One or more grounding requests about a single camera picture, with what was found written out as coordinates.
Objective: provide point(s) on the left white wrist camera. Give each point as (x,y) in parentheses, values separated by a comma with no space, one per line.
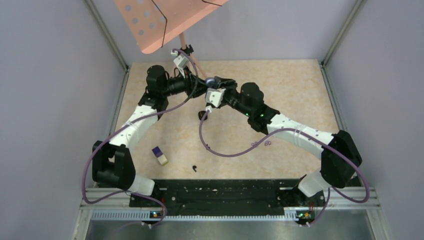
(180,60)

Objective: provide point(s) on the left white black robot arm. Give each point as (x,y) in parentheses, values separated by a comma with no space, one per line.
(112,162)

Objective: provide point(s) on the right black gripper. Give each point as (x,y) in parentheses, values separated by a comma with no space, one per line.
(228,84)

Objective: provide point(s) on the pink music stand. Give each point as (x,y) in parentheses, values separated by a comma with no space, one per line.
(154,23)

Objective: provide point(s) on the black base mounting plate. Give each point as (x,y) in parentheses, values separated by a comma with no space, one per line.
(232,197)

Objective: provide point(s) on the purple earbud charging case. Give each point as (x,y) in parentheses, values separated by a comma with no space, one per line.
(211,82)

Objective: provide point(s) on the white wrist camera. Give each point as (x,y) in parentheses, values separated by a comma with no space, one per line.
(180,60)
(214,97)

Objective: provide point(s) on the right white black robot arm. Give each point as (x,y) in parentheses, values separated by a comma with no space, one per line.
(337,152)

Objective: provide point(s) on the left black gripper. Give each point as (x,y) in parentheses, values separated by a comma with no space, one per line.
(194,86)

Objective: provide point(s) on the aluminium frame rail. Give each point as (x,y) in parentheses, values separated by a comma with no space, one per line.
(127,206)

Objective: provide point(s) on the purple white small box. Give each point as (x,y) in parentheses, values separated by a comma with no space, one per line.
(161,158)

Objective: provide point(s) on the black earbud charging case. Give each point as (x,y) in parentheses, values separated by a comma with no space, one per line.
(202,115)

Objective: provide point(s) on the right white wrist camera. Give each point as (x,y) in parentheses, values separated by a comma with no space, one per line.
(214,97)

